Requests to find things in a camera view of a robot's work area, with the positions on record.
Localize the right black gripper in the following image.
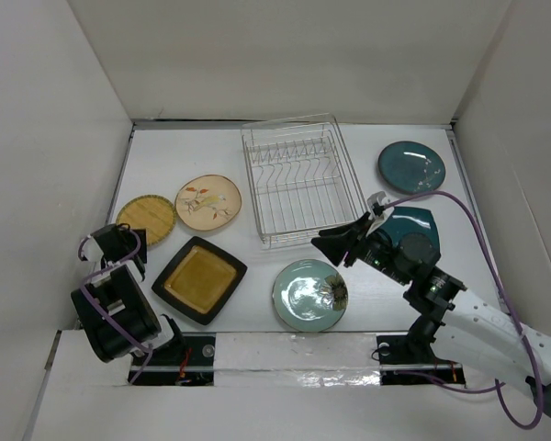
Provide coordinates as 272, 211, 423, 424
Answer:
310, 210, 410, 286

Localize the round woven bamboo plate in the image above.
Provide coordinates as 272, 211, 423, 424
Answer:
116, 195, 177, 246

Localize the beige bird painted plate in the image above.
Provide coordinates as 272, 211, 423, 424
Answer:
174, 175, 242, 232

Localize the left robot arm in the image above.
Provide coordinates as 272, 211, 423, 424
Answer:
71, 223, 187, 365

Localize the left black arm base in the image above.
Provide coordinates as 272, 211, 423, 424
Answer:
128, 334, 216, 387

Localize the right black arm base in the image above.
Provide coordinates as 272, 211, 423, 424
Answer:
371, 333, 466, 386

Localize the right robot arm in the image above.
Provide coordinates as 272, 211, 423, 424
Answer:
311, 213, 551, 418

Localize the square dark teal plate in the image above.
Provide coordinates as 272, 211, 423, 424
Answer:
376, 206, 441, 261

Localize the square brown yellow plate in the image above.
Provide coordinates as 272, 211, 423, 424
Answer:
152, 236, 247, 325

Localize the light green flower plate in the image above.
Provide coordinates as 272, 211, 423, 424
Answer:
272, 259, 349, 334

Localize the round dark teal plate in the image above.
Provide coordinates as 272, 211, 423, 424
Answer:
377, 141, 446, 195

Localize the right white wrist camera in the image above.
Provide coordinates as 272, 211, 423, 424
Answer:
366, 191, 392, 233

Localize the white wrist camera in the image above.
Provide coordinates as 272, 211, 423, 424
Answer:
366, 191, 392, 233
78, 235, 104, 263

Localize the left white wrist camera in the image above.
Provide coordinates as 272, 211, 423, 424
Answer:
78, 235, 104, 263

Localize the metal wire dish rack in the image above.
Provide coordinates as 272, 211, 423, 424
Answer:
241, 113, 366, 249

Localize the silver taped front rail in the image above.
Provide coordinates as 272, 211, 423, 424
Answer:
130, 331, 467, 388

